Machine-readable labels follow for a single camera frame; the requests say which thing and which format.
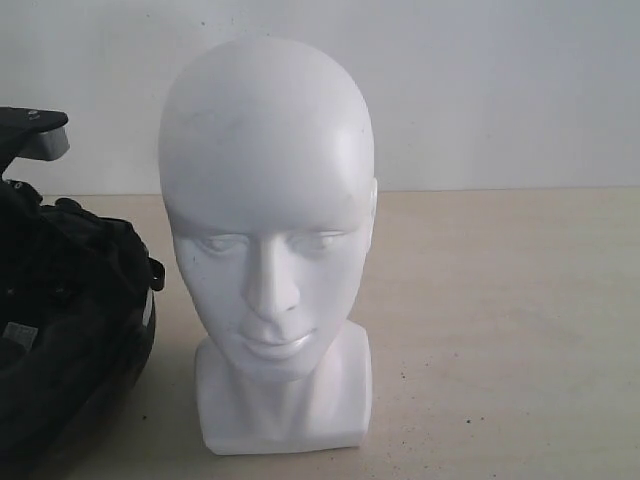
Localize white mannequin head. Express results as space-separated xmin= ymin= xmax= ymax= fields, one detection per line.
xmin=158 ymin=36 xmax=378 ymax=455

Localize black helmet with tinted visor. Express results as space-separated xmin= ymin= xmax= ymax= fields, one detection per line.
xmin=1 ymin=180 xmax=164 ymax=442

